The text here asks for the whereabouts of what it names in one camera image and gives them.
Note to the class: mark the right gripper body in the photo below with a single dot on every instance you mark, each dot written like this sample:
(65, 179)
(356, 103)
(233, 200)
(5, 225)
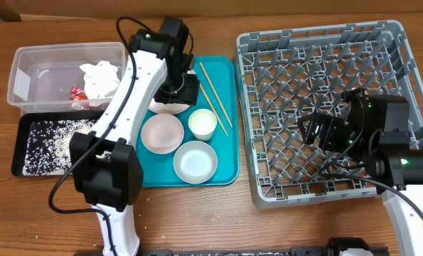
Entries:
(336, 136)

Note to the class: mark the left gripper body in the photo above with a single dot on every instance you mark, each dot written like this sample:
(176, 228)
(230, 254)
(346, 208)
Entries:
(179, 87)

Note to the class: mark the white plate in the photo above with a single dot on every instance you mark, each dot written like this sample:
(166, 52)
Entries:
(160, 108)

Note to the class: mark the white cup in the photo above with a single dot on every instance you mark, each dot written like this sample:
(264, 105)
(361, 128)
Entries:
(202, 123)

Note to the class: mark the pink bowl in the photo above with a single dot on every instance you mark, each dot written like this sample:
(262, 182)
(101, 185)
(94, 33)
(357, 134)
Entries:
(162, 133)

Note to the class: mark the grey bowl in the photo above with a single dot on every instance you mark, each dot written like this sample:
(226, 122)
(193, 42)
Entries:
(195, 162)

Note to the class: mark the white napkin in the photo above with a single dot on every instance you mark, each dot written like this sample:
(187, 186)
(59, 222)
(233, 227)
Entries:
(101, 80)

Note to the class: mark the red snack wrapper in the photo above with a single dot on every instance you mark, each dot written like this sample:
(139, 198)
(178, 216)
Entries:
(77, 94)

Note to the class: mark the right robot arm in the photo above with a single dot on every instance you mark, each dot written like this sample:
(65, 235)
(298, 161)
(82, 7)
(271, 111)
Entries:
(375, 135)

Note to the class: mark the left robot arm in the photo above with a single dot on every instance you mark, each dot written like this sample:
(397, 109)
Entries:
(104, 165)

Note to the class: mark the upper wooden chopstick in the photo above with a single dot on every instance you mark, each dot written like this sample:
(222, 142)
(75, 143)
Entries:
(215, 93)

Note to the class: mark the teal serving tray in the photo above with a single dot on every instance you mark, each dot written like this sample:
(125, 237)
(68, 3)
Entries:
(158, 168)

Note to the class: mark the grey dish rack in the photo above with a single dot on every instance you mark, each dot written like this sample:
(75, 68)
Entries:
(284, 75)

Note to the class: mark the clear plastic bin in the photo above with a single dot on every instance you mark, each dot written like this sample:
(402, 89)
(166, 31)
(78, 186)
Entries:
(42, 77)

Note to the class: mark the rice pile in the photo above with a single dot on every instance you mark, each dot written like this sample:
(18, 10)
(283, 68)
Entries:
(47, 147)

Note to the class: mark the black tray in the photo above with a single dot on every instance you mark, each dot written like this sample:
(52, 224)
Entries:
(24, 126)

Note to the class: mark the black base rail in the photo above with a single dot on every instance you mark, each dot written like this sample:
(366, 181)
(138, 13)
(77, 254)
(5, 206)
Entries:
(334, 247)

